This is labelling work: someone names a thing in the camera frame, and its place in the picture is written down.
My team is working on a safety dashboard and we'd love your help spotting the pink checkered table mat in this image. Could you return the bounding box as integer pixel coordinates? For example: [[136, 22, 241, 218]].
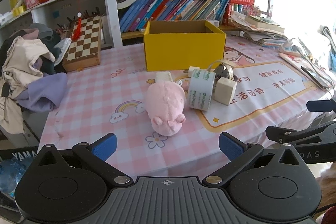
[[37, 36, 336, 177]]

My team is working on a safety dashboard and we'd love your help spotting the white shelf post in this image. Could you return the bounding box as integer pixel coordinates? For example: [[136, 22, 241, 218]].
[[105, 0, 122, 48]]

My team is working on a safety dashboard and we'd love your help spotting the wooden chess board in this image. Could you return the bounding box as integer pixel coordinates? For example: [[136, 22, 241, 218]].
[[62, 16, 102, 72]]

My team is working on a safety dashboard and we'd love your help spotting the stack of papers and books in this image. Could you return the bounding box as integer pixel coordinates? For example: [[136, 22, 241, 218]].
[[228, 11, 288, 47]]

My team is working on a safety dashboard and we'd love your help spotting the small white charger cube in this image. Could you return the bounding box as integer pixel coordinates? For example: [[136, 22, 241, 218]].
[[183, 66, 200, 77]]

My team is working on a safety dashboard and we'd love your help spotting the large white charger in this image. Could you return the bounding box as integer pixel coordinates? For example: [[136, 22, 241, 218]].
[[155, 71, 173, 83]]

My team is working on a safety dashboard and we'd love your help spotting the red tassel ornament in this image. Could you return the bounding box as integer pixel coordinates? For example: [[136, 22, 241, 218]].
[[72, 12, 82, 41]]

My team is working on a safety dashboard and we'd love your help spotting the row of leaning books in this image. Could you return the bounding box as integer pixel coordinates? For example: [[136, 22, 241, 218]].
[[120, 0, 230, 33]]

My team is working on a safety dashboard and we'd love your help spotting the pink eraser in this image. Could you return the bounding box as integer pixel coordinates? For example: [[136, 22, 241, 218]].
[[181, 80, 190, 91]]

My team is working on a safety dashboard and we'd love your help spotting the white soap block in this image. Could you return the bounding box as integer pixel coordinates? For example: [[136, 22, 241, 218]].
[[214, 77, 237, 106]]

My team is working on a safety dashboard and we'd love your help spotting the yellow cardboard box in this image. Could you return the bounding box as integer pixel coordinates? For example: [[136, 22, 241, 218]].
[[143, 20, 226, 71]]

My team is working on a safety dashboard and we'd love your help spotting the pile of clothes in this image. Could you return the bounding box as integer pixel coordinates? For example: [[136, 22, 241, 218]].
[[1, 23, 72, 134]]

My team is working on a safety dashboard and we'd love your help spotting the white power strip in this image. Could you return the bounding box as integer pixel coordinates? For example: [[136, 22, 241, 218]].
[[278, 39, 302, 57]]

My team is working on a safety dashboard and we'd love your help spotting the clear tape roll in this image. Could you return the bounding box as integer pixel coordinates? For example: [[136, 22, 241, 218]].
[[188, 69, 216, 111]]

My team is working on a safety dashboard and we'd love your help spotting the pink plush pig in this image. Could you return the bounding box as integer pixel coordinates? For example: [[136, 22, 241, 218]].
[[144, 81, 186, 137]]

